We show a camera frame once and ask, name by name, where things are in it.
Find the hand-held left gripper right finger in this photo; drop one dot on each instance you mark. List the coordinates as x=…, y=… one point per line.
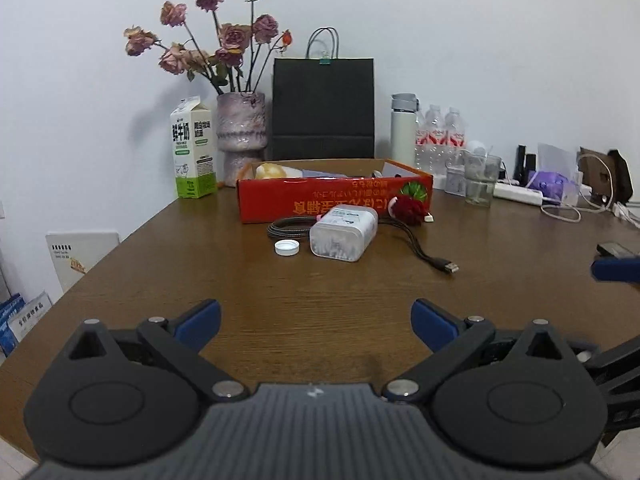
x=435, y=325

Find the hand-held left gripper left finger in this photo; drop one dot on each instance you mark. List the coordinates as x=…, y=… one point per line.
x=200, y=322

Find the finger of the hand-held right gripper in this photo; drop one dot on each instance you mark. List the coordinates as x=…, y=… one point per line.
x=617, y=251
x=615, y=269

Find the red plush flower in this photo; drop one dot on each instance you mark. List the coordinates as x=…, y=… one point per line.
x=407, y=209

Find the clear cotton swab box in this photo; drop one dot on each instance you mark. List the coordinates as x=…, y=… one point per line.
x=340, y=240

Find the red cardboard box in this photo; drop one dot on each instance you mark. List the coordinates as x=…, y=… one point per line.
x=280, y=202

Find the purple knitted cloth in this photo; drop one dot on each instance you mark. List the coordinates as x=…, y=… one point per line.
x=320, y=174

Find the brown wooden desktop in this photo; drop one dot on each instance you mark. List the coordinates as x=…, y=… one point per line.
x=320, y=290

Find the brown cardboard holder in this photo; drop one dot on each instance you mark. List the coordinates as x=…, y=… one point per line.
x=597, y=170

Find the clear bag with purple item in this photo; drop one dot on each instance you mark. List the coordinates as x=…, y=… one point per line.
x=550, y=182

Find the white power strip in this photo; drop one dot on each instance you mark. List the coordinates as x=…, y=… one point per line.
x=520, y=194

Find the small white bottle cap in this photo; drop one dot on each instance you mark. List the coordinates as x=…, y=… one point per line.
x=286, y=249

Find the small black bottle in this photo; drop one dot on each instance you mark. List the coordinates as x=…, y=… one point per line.
x=530, y=170

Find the slim black bottle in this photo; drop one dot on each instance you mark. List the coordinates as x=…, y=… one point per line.
x=521, y=162

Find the flat white box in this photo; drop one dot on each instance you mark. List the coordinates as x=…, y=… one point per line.
x=82, y=260

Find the clear glass cup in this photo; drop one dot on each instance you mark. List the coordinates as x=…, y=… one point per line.
x=480, y=190

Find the small white tin box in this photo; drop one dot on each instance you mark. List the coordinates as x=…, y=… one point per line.
x=454, y=182

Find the white green milk carton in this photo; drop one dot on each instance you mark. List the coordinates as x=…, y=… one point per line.
x=192, y=160

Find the small white carton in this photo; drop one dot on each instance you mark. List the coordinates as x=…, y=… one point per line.
x=35, y=312

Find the yellow white plush toy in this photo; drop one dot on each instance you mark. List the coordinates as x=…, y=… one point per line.
x=270, y=171

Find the white round device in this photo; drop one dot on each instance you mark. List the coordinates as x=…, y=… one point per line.
x=477, y=146

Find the clear water bottle red label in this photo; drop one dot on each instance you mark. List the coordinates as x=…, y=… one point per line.
x=454, y=135
x=430, y=140

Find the blue white carton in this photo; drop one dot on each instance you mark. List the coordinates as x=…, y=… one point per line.
x=10, y=325

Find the white thermos bottle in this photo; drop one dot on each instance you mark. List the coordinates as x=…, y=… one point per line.
x=402, y=135

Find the purple ceramic vase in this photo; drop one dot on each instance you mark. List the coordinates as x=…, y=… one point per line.
x=240, y=130

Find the black paper bag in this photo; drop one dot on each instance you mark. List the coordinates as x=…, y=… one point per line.
x=322, y=110

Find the dried pink rose bouquet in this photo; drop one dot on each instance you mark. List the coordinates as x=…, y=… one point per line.
x=232, y=37

